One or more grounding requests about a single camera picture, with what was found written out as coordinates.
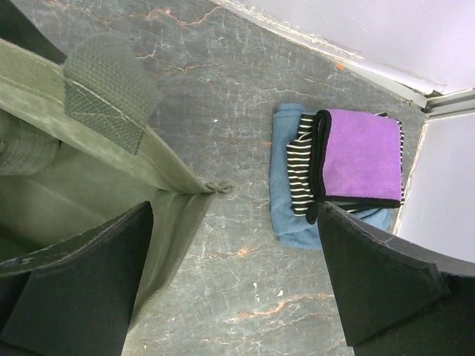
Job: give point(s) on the black white striped cloth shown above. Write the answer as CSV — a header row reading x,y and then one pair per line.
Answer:
x,y
297,164

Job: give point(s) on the blue folded cloth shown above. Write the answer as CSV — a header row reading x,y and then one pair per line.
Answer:
x,y
292,230

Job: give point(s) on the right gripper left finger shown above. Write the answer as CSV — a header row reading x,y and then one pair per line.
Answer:
x,y
76,297

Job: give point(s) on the purple folded cloth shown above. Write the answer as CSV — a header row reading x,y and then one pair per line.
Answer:
x,y
356,157

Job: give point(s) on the green canvas bag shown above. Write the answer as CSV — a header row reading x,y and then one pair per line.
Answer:
x,y
77,151

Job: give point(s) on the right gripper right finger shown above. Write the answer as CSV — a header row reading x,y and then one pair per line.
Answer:
x,y
395,297

